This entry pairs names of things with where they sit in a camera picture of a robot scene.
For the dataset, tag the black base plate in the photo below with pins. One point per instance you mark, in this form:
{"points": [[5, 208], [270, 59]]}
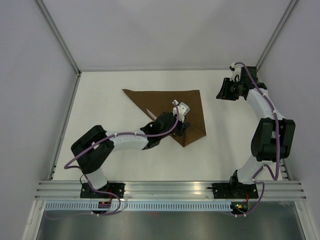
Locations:
{"points": [[111, 190], [225, 190]]}

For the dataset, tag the aluminium frame post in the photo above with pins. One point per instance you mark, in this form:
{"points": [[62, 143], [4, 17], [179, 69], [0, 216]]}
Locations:
{"points": [[277, 31], [57, 35]]}

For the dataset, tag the right aluminium frame post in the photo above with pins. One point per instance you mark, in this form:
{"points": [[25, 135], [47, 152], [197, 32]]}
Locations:
{"points": [[277, 31]]}

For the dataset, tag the white slotted cable duct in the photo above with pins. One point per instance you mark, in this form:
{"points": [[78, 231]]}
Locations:
{"points": [[151, 206]]}

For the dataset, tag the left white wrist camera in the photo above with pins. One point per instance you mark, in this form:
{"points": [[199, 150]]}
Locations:
{"points": [[180, 109]]}

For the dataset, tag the left aluminium frame post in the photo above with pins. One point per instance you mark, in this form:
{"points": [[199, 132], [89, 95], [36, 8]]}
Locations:
{"points": [[57, 35]]}

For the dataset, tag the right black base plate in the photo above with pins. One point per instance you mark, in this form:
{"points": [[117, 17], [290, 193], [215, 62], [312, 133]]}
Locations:
{"points": [[225, 190]]}

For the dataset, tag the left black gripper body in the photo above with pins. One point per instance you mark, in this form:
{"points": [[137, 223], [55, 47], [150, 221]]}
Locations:
{"points": [[177, 130]]}

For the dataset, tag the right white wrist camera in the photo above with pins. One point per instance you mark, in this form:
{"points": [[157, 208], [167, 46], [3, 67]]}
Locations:
{"points": [[236, 72]]}

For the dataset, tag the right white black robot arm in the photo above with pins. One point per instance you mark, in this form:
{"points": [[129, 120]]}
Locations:
{"points": [[273, 137]]}

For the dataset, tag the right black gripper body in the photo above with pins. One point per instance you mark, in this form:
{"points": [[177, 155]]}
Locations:
{"points": [[231, 89]]}

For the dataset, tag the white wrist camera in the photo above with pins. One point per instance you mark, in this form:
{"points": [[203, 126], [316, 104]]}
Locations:
{"points": [[180, 109], [236, 72]]}

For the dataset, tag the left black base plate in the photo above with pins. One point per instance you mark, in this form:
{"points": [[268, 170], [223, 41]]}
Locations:
{"points": [[111, 190]]}

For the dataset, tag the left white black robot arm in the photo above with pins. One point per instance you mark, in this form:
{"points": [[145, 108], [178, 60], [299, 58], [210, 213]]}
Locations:
{"points": [[92, 149]]}

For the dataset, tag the aluminium front rail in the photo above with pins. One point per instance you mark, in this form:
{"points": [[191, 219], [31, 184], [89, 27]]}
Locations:
{"points": [[171, 191]]}

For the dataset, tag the brown cloth napkin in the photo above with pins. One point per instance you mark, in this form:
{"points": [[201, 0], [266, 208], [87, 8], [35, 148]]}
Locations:
{"points": [[160, 104]]}

